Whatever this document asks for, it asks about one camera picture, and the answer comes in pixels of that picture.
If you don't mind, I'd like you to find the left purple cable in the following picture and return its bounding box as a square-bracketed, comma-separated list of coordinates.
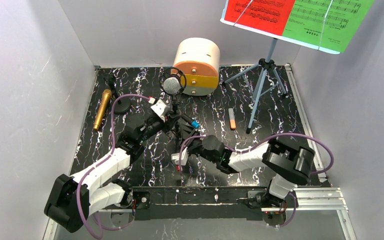
[76, 94, 156, 240]

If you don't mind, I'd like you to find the black shock-mount tripod stand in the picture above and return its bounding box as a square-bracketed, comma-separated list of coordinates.
[161, 66, 187, 139]

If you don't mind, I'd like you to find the gold microphone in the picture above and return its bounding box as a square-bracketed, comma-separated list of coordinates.
[93, 89, 112, 131]

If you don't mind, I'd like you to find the green sheet music page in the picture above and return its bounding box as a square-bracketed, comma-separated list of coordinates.
[282, 0, 374, 54]

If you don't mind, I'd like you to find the light blue music stand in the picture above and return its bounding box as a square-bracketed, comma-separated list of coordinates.
[220, 0, 377, 135]

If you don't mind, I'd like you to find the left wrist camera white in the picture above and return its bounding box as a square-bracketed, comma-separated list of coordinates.
[150, 99, 170, 122]

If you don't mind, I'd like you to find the orange white highlighter pen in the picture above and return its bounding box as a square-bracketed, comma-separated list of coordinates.
[228, 108, 237, 130]

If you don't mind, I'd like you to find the black blue marker pen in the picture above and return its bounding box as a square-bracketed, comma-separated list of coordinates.
[181, 114, 200, 129]

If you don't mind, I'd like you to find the round three-drawer storage box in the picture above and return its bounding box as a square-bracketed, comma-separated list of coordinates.
[173, 37, 220, 96]

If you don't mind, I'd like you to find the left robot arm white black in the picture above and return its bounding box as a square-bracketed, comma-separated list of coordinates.
[44, 112, 181, 233]

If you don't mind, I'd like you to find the red sheet music page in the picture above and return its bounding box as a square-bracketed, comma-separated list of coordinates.
[221, 0, 295, 36]

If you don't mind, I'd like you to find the aluminium frame rail base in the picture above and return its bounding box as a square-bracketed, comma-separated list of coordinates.
[100, 186, 356, 240]

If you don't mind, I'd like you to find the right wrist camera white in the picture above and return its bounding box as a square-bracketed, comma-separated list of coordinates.
[171, 147, 189, 167]

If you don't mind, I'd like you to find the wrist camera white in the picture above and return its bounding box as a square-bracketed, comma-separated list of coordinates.
[150, 99, 170, 122]
[171, 147, 189, 167]

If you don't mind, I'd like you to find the purple glitter microphone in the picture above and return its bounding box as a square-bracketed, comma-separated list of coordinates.
[162, 76, 182, 96]

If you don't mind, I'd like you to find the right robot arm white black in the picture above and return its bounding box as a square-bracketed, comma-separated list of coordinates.
[171, 131, 315, 207]

